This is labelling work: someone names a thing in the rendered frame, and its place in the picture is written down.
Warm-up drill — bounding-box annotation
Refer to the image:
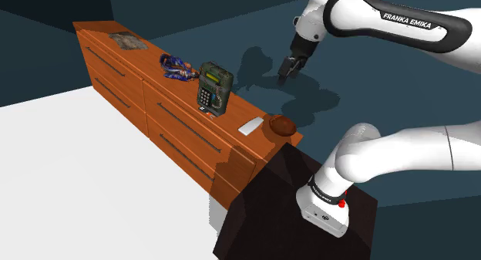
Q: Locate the dark robot stand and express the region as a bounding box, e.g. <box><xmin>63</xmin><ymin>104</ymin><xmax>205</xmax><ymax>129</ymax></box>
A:
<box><xmin>212</xmin><ymin>142</ymin><xmax>379</xmax><ymax>260</ymax></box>

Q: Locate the grey brown flat mat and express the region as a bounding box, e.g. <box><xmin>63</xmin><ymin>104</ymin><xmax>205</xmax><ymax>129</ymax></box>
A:
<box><xmin>108</xmin><ymin>31</ymin><xmax>150</xmax><ymax>52</ymax></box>

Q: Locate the green keypad device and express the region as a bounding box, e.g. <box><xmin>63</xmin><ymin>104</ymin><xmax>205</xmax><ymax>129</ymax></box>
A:
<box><xmin>196</xmin><ymin>60</ymin><xmax>234</xmax><ymax>117</ymax></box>

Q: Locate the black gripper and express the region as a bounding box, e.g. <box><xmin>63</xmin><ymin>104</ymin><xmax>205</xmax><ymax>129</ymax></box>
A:
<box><xmin>277</xmin><ymin>33</ymin><xmax>320</xmax><ymax>84</ymax></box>

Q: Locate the orange wooden chest of drawers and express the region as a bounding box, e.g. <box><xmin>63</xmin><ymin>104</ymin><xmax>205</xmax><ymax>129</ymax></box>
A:
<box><xmin>72</xmin><ymin>20</ymin><xmax>304</xmax><ymax>211</ymax></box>

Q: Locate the white flat remote control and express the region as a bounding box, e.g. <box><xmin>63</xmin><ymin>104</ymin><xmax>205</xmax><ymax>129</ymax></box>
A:
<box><xmin>237</xmin><ymin>116</ymin><xmax>265</xmax><ymax>137</ymax></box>

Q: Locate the brown wooden bowl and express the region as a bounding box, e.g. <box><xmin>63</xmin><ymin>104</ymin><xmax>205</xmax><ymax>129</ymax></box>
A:
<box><xmin>268</xmin><ymin>114</ymin><xmax>298</xmax><ymax>137</ymax></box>

